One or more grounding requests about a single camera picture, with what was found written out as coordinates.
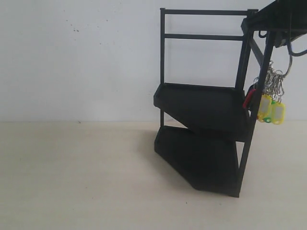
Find bunch of colourful key tags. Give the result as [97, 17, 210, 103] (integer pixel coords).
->
[242, 45, 307, 125]

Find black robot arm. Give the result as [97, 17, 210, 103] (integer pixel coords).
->
[241, 0, 307, 48]

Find black two-tier metal rack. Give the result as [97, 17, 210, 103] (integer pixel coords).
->
[153, 8, 276, 197]

